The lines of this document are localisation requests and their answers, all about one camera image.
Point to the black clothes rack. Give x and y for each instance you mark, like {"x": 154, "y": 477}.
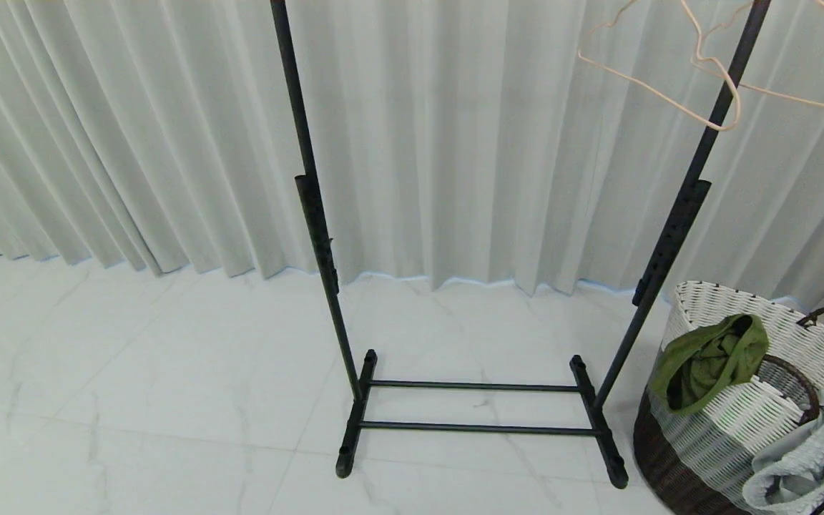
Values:
{"x": 319, "y": 229}

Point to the white laundry basket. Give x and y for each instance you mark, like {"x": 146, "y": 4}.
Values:
{"x": 712, "y": 436}

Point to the pink clothes hanger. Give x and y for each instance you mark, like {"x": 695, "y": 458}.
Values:
{"x": 798, "y": 99}
{"x": 659, "y": 94}

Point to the green garment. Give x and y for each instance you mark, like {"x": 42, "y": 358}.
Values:
{"x": 712, "y": 365}

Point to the pale grey shorts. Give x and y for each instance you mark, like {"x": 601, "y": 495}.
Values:
{"x": 805, "y": 465}

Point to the white curtain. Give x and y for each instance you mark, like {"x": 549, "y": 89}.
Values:
{"x": 133, "y": 129}

